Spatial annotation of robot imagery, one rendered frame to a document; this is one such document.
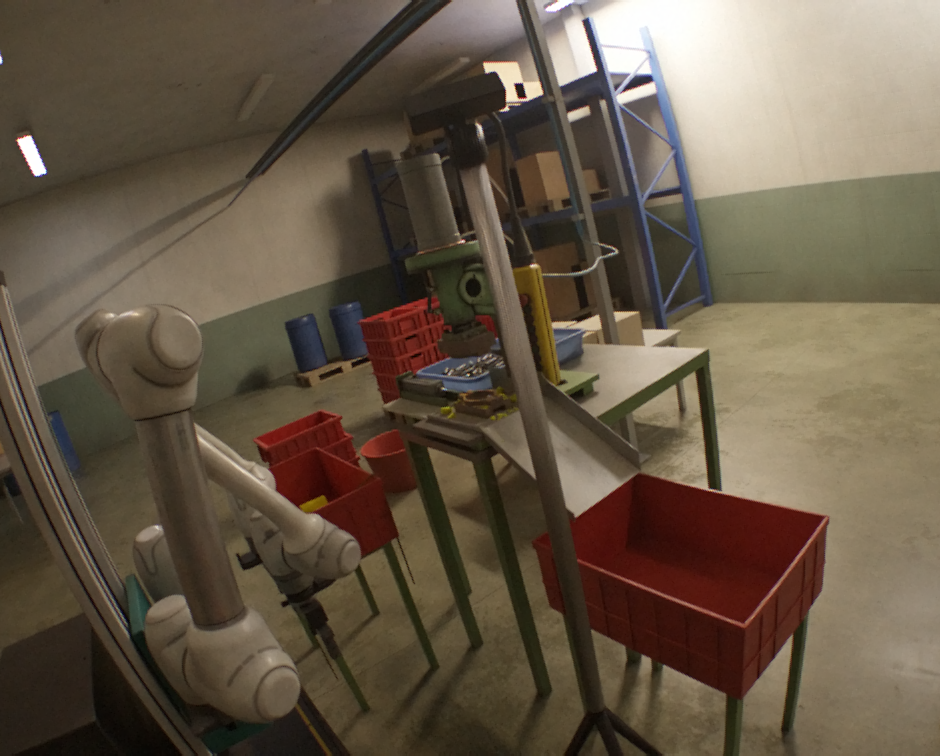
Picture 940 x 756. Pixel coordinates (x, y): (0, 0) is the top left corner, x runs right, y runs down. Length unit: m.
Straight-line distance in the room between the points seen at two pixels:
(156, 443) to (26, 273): 8.88
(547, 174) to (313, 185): 4.78
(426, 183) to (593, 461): 0.85
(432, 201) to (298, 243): 8.62
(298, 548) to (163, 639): 0.34
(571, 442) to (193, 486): 0.98
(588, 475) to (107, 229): 8.94
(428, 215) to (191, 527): 0.99
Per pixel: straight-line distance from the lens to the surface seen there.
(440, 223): 1.53
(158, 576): 1.64
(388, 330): 4.75
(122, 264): 9.61
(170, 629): 1.18
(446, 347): 1.62
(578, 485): 1.42
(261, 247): 9.91
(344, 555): 1.14
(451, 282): 1.55
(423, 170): 1.54
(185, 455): 0.94
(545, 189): 7.02
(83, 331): 1.07
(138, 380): 0.90
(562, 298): 7.41
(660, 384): 1.76
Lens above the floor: 1.51
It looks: 14 degrees down
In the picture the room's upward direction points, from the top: 15 degrees counter-clockwise
